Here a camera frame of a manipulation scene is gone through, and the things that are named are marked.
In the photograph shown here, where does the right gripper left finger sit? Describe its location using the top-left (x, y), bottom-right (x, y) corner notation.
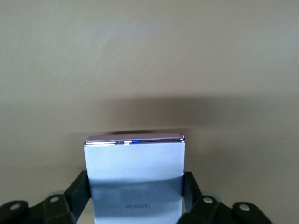
top-left (0, 170), bottom-right (92, 224)

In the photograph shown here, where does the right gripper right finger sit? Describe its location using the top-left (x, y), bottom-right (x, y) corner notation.
top-left (177, 171), bottom-right (277, 224)

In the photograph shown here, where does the lilac flip phone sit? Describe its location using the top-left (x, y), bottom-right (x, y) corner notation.
top-left (83, 132), bottom-right (186, 224)

